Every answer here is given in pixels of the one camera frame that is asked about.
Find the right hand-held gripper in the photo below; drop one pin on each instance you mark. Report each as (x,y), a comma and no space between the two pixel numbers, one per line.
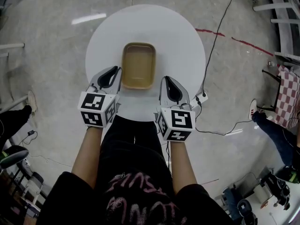
(179,119)

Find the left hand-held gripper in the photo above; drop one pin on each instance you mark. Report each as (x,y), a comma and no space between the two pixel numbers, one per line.
(90,102)

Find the person's left forearm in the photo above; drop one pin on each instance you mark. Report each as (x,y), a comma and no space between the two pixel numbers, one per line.
(87,153)

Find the person's right forearm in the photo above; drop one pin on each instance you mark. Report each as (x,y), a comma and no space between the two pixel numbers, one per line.
(181,165)

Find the white power strip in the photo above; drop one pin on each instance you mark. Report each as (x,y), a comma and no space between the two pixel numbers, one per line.
(202,97)

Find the tan rectangular tray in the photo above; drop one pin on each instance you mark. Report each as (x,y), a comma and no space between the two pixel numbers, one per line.
(138,65)

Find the person's black trousers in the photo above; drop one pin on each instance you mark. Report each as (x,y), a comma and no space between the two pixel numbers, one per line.
(134,130)

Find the small black power adapter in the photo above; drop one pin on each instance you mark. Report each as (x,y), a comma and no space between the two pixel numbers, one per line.
(30,132)

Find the black metal stand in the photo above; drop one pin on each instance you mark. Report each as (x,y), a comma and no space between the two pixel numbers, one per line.
(272,88)

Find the person's black printed shirt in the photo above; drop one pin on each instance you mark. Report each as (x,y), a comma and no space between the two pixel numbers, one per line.
(131,196)

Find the red white checkered cloth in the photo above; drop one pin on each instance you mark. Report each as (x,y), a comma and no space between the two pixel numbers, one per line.
(288,97)

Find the black green padded object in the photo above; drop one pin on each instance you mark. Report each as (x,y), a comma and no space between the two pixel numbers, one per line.
(13,155)

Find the white metal rack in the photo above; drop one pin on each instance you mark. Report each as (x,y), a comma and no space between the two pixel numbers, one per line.
(279,15)

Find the black equipment with green part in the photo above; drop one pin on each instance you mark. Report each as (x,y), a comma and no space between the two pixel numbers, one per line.
(279,189)

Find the white metal rail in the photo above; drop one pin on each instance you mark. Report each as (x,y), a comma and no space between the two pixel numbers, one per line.
(11,45)

